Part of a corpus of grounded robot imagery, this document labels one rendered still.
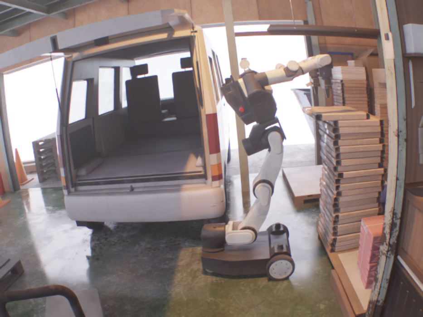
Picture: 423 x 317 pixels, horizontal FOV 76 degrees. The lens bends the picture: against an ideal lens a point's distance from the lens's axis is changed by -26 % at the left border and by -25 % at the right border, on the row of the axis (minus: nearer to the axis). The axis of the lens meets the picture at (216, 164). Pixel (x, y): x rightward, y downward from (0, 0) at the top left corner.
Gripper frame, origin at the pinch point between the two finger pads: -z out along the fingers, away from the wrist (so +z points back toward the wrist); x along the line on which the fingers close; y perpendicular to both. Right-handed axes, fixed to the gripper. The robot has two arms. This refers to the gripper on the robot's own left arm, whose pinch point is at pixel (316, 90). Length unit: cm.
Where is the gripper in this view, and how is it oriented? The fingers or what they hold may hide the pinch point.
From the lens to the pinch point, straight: 256.3
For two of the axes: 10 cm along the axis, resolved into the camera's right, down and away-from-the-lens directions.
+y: -9.9, 0.8, 0.8
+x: 0.6, -2.6, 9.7
